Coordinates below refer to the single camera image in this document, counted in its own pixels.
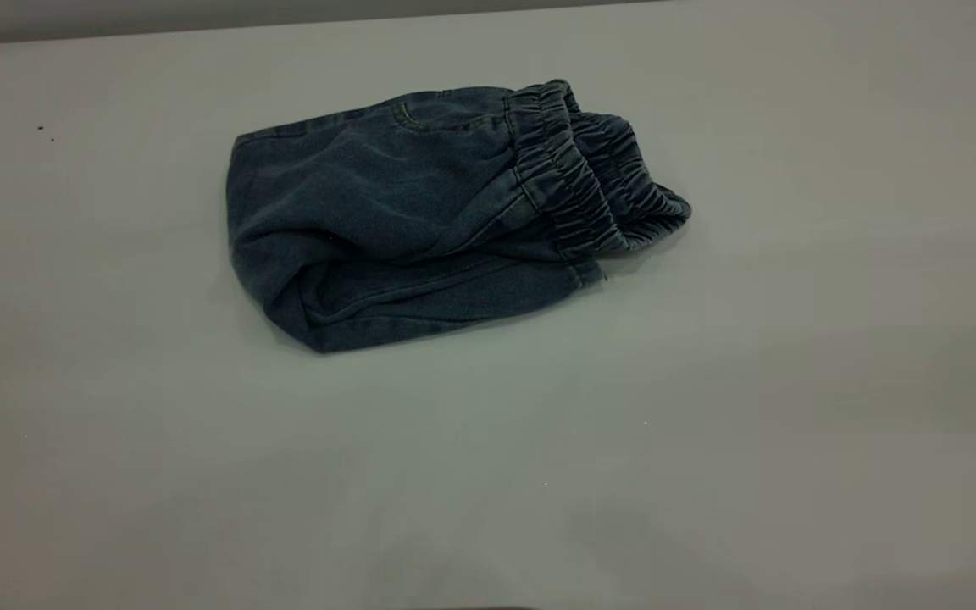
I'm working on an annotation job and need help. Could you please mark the blue denim shorts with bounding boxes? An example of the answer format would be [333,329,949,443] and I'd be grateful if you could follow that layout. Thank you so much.
[225,79,693,354]

